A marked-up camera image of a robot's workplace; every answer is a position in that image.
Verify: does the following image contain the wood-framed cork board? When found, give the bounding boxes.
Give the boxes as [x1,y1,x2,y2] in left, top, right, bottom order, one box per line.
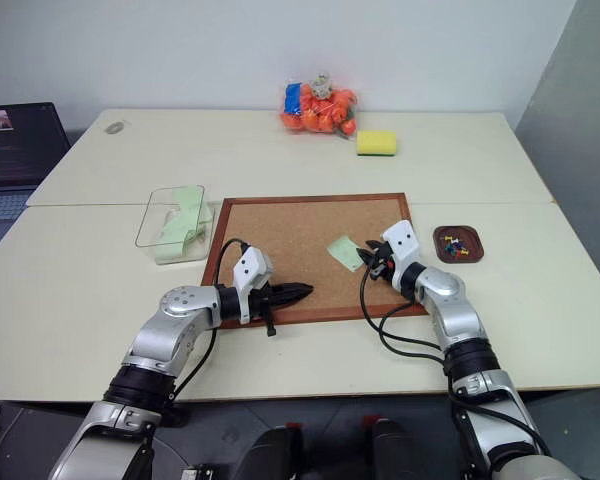
[200,192,430,329]

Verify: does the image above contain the grey laptop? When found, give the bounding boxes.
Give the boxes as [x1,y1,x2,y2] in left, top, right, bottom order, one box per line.
[0,101,72,257]

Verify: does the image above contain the single green sticky note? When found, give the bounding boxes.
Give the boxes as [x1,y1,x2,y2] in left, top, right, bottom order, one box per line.
[326,235,367,273]

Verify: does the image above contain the plastic bag of orange objects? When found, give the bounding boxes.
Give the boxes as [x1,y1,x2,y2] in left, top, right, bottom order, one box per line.
[278,73,360,140]

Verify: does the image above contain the yellow sponge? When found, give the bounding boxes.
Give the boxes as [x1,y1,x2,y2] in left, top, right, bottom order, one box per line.
[355,129,400,158]

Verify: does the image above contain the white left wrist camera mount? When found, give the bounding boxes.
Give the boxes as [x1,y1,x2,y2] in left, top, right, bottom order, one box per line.
[231,245,274,323]

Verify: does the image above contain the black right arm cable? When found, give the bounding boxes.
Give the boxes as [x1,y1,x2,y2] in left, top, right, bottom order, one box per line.
[360,263,454,369]

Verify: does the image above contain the clear plastic box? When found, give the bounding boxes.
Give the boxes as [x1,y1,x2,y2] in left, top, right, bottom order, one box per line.
[134,184,217,266]

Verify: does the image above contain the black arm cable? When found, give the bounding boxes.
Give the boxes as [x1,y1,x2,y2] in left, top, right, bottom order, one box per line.
[360,263,454,369]
[172,238,247,404]

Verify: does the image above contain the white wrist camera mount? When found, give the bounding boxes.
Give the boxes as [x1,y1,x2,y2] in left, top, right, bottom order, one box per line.
[231,245,274,323]
[381,219,424,274]

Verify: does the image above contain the brown rectangular tray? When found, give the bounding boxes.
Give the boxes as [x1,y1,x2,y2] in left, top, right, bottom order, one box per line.
[431,224,487,264]

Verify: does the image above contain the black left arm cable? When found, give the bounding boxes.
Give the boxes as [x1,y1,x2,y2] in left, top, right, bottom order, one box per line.
[172,238,247,404]

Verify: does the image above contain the folded green paper notes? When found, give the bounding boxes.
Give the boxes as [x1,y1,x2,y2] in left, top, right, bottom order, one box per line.
[153,185,215,262]

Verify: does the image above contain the dark rounded shape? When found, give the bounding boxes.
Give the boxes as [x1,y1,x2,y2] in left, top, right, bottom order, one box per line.
[233,423,309,480]
[362,415,429,480]

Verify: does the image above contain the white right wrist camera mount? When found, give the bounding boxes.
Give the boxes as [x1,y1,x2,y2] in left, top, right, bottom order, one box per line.
[381,219,424,274]

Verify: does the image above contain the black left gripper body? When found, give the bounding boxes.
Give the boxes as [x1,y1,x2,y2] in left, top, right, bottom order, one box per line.
[249,277,282,339]

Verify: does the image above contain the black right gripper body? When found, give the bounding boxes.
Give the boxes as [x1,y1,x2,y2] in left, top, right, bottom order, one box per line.
[367,245,397,282]

